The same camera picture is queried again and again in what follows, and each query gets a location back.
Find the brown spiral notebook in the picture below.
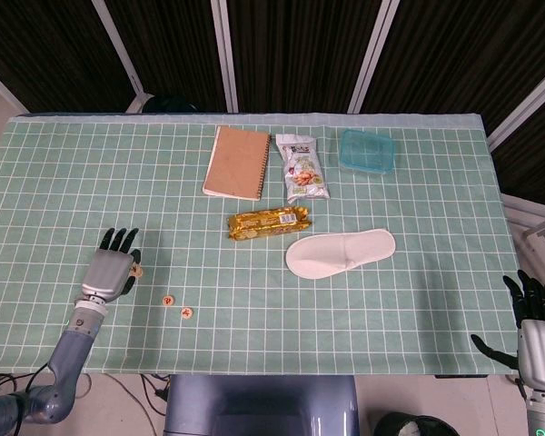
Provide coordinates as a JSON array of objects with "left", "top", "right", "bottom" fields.
[{"left": 202, "top": 125, "right": 273, "bottom": 203}]

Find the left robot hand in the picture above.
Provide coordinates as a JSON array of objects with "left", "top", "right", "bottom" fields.
[{"left": 80, "top": 226, "right": 143, "bottom": 304}]

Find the black waste bin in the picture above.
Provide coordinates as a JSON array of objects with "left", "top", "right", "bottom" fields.
[{"left": 373, "top": 411, "right": 461, "bottom": 436}]

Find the white partition post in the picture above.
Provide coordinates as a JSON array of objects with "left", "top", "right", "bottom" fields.
[
  {"left": 347, "top": 0, "right": 401, "bottom": 114},
  {"left": 90, "top": 0, "right": 147, "bottom": 114},
  {"left": 484, "top": 57, "right": 545, "bottom": 154},
  {"left": 0, "top": 61, "right": 29, "bottom": 114},
  {"left": 210, "top": 0, "right": 240, "bottom": 114}
]

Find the blue-grey robot torso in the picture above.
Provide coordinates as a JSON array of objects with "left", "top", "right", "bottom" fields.
[{"left": 163, "top": 374, "right": 361, "bottom": 436}]

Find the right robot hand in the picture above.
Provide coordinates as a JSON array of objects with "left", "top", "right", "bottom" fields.
[{"left": 470, "top": 270, "right": 545, "bottom": 396}]

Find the black floor cable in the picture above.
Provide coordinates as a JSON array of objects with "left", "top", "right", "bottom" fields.
[{"left": 117, "top": 374, "right": 170, "bottom": 431}]

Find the black chair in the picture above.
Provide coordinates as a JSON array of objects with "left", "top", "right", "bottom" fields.
[{"left": 143, "top": 94, "right": 202, "bottom": 114}]

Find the clear container teal lid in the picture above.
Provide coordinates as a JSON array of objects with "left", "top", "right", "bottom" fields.
[{"left": 338, "top": 128, "right": 396, "bottom": 176}]

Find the white metal frame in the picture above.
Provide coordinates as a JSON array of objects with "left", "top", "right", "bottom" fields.
[{"left": 499, "top": 193, "right": 545, "bottom": 292}]

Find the white disposable slipper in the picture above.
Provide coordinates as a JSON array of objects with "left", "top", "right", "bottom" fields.
[{"left": 284, "top": 228, "right": 398, "bottom": 279}]

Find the gold biscuit package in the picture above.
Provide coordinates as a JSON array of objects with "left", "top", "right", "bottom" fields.
[{"left": 226, "top": 206, "right": 313, "bottom": 242}]

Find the white snack bag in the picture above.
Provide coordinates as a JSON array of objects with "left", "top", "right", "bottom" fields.
[{"left": 274, "top": 133, "right": 332, "bottom": 204}]

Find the green grid cutting mat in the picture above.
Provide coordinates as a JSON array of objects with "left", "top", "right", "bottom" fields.
[{"left": 0, "top": 112, "right": 521, "bottom": 376}]

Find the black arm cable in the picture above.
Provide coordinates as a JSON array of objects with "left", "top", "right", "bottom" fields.
[{"left": 0, "top": 362, "right": 49, "bottom": 403}]

